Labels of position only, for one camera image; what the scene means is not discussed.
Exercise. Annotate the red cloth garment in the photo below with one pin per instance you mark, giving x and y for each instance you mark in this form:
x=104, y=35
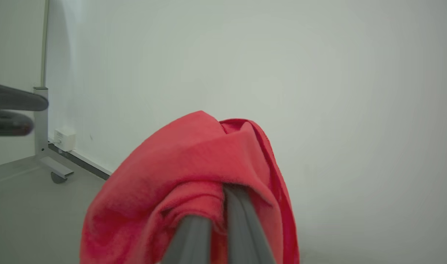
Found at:
x=194, y=165

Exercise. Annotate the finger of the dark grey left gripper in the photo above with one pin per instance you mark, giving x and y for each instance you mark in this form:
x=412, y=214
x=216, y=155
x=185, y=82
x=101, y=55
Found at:
x=14, y=98
x=7, y=124

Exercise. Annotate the grey wheeled partition stand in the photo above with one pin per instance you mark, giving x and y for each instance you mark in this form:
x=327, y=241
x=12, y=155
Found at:
x=43, y=132

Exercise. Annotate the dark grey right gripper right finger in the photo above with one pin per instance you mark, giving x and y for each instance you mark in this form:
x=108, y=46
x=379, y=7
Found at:
x=245, y=234

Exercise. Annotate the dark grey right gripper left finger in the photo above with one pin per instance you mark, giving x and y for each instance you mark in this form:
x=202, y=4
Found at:
x=188, y=242

